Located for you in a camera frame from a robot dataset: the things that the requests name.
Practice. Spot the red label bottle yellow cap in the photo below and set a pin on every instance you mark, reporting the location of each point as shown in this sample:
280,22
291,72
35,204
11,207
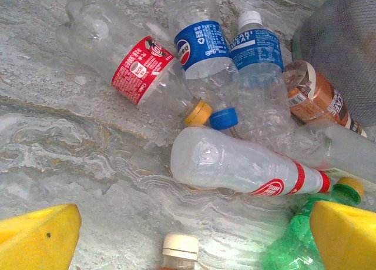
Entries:
138,73

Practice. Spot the frosted clear bottle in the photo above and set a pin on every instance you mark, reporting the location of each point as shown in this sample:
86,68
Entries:
352,152

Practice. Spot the bin with purple bag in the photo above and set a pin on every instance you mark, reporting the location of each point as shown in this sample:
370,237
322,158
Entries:
346,46

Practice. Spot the brown cafe label bottle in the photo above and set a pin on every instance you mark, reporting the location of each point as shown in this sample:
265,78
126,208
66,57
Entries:
317,99

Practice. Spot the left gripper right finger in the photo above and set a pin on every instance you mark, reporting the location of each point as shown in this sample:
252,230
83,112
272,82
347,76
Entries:
349,240

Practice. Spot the brown bottle beige cap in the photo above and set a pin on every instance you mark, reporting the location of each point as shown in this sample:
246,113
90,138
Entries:
179,249

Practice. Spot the green plastic bottle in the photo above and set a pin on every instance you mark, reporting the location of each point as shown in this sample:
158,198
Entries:
290,240

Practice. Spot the Pepsi label clear bottle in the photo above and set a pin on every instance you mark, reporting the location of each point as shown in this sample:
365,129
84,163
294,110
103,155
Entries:
202,43

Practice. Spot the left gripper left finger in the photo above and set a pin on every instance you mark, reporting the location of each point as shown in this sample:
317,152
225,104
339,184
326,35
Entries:
38,240

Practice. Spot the clear bottle red cap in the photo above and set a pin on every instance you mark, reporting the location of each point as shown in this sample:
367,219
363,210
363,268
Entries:
229,161

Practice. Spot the Pocari Sweat bottle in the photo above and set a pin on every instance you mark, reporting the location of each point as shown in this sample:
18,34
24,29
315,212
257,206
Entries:
255,52

